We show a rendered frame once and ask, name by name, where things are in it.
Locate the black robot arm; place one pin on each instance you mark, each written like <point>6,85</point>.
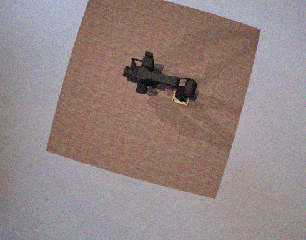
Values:
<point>141,74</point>

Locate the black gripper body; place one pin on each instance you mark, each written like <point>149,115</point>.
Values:
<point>154,84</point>

